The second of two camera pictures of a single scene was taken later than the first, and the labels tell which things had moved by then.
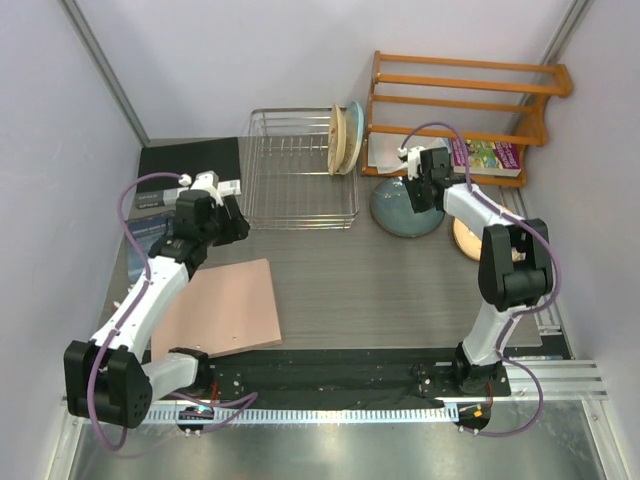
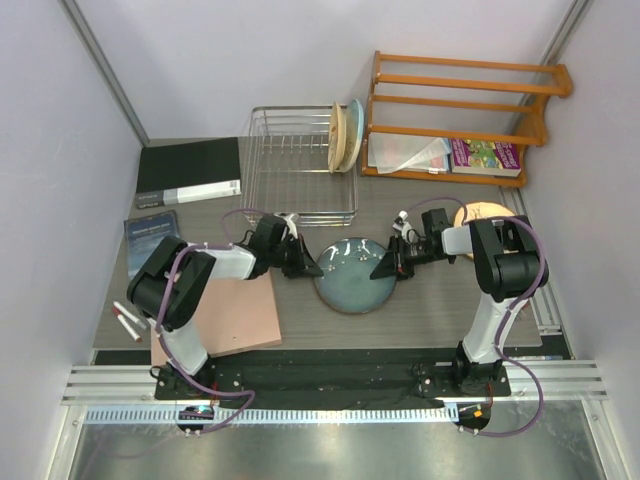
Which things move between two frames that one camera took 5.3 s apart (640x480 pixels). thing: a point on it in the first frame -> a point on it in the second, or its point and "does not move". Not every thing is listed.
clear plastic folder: x=384 y=147 does not move
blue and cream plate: x=354 y=136 does not move
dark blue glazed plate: x=392 y=210 -> x=346 y=284
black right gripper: x=418 y=207 -> x=387 y=265
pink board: x=221 y=310 does not move
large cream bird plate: x=337 y=135 does not move
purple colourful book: x=492 y=158 does not move
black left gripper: x=235 y=226 -> x=305 y=266
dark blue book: x=147 y=232 does not move
